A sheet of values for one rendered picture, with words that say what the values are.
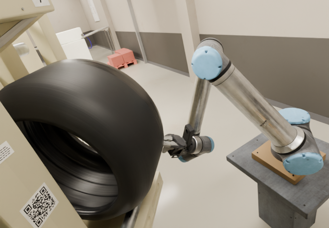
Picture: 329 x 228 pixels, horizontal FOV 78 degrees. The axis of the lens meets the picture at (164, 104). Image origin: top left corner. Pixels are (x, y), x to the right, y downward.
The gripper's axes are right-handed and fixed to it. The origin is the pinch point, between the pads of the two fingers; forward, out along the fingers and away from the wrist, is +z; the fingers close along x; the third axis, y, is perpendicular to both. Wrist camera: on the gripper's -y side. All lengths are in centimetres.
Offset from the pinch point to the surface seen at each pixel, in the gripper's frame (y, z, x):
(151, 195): 19.8, 1.0, -12.2
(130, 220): 19.8, 14.3, -19.4
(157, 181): 18.6, -5.1, -6.9
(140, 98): -18.8, 21.2, 0.0
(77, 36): 182, -172, 710
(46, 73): -15.1, 46.2, 11.3
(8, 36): -5, 53, 55
